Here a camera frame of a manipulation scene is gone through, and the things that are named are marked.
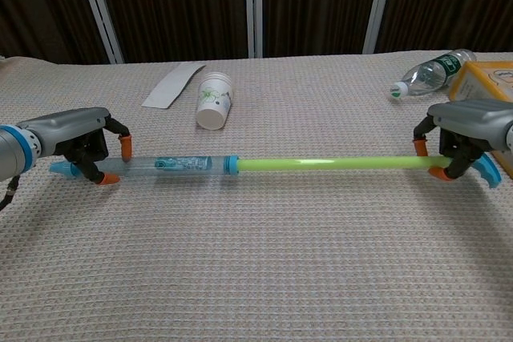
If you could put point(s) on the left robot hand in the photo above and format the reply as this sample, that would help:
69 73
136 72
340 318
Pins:
72 127

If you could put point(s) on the clear plastic water bottle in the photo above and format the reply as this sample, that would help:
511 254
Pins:
431 73

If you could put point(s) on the white paper strip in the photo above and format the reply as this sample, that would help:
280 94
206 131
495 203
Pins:
172 85

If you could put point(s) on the orange corgi tissue pack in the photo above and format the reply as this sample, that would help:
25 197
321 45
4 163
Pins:
481 81

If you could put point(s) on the grey partition frame post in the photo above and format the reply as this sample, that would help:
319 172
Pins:
100 13
253 5
378 5

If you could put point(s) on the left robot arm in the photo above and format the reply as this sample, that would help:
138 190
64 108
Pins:
12 150

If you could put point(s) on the beige woven table cloth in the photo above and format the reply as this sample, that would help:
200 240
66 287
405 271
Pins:
256 258

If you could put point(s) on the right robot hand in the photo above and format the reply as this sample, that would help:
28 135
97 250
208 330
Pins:
477 121

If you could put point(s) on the white paper cup green print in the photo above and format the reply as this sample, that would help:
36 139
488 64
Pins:
214 101

